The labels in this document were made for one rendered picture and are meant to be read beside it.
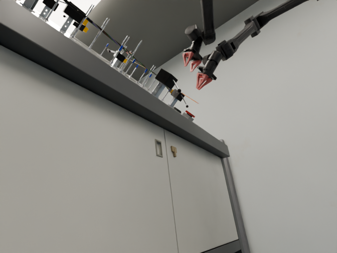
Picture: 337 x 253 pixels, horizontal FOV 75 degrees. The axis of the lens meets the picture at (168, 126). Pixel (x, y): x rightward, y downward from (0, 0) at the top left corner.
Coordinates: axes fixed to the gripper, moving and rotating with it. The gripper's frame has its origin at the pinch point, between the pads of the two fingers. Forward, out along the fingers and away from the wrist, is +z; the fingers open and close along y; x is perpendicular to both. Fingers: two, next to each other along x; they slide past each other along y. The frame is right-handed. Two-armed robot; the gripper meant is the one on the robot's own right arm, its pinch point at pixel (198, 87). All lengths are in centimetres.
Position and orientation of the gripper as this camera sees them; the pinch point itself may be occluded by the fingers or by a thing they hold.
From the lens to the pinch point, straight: 113.1
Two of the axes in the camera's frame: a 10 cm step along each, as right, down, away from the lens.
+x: 5.8, 3.2, -7.5
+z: -5.0, 8.7, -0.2
